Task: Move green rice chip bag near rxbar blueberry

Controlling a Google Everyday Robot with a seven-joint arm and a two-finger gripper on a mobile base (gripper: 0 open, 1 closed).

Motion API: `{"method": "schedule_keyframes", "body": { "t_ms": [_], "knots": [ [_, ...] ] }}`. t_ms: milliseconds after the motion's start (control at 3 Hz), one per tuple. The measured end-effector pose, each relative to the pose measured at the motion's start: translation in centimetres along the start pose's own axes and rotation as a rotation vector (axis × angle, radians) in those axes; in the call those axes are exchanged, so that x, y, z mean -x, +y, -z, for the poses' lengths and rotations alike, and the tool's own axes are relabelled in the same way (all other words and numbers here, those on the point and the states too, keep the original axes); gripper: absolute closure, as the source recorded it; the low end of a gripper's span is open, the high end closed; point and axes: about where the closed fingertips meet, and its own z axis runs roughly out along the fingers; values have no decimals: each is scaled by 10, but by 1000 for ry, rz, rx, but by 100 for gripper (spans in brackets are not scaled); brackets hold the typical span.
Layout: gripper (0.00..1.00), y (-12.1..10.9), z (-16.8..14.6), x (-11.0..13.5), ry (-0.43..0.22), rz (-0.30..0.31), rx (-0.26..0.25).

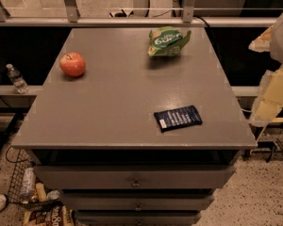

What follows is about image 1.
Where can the green rice chip bag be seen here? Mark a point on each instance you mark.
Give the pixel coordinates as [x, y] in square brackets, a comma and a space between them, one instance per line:
[167, 41]

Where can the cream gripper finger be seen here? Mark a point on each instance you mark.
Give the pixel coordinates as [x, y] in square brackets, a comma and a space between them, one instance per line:
[262, 42]
[269, 102]

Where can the grey metal railing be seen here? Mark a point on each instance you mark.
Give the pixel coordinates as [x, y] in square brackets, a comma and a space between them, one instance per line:
[130, 13]

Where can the black wire basket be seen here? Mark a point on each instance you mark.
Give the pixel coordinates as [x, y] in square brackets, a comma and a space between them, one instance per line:
[22, 184]

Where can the top drawer round knob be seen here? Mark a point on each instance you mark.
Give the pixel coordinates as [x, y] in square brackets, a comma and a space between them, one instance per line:
[136, 184]

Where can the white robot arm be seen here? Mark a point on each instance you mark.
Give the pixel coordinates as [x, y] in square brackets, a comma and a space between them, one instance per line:
[276, 43]

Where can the clear plastic water bottle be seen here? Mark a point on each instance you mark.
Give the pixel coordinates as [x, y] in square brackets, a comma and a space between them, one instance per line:
[17, 79]

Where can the yellow metal stand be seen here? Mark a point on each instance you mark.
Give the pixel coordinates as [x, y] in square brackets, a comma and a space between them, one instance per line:
[269, 139]

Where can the drawer round knob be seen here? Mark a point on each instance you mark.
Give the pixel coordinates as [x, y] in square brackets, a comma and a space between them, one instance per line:
[138, 208]
[136, 184]

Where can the dark blue rxbar wrapper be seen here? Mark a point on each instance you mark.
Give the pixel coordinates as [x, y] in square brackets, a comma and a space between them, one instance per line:
[178, 118]

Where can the red apple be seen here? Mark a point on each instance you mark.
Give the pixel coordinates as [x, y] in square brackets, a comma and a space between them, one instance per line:
[73, 64]

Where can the middle drawer round knob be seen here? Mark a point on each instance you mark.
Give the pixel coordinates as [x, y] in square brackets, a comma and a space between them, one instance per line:
[138, 208]

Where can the grey drawer cabinet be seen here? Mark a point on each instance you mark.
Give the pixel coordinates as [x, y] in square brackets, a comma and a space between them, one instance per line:
[91, 137]

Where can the brown snack bag on floor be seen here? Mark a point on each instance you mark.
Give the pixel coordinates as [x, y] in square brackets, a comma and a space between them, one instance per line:
[59, 215]

